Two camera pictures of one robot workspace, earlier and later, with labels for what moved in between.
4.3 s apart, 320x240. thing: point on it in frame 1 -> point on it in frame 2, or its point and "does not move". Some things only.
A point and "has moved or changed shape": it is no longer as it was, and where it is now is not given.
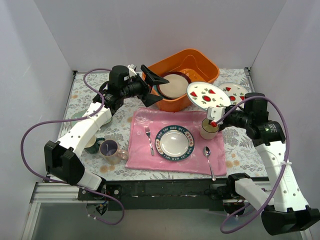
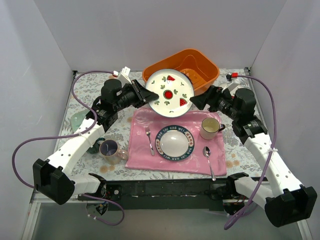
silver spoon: [206, 152] does not move
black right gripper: [225, 120] -> [212, 95]
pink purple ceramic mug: [109, 150] does not move
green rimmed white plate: [174, 143] does not move
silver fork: [148, 131] does not move
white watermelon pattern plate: [204, 95] has moved or changed shape
